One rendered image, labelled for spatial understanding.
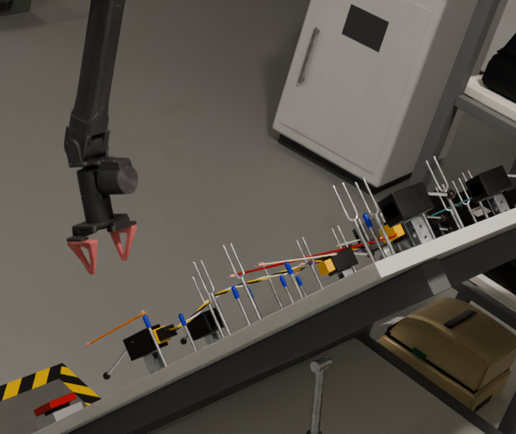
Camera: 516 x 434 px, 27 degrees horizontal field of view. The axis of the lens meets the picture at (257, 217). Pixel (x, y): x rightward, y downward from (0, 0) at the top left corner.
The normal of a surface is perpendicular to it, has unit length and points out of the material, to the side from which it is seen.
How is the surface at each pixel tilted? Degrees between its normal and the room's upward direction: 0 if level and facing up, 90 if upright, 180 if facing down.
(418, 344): 90
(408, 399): 0
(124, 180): 61
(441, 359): 90
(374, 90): 90
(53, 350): 0
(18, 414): 0
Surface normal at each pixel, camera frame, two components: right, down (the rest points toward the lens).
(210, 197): 0.26, -0.84
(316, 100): -0.58, 0.25
